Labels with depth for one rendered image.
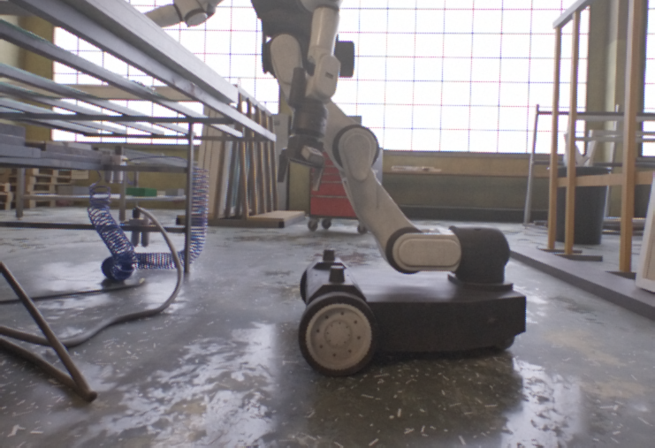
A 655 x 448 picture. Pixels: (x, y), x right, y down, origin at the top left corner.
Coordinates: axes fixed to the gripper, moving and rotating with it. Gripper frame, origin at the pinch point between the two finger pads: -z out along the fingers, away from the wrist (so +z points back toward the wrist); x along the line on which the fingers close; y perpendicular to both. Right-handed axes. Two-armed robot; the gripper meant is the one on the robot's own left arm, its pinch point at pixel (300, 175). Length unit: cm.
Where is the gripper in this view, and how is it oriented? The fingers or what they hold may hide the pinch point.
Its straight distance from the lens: 109.2
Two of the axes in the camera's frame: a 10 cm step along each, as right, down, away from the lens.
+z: 1.5, -9.8, 1.2
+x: -7.5, -1.9, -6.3
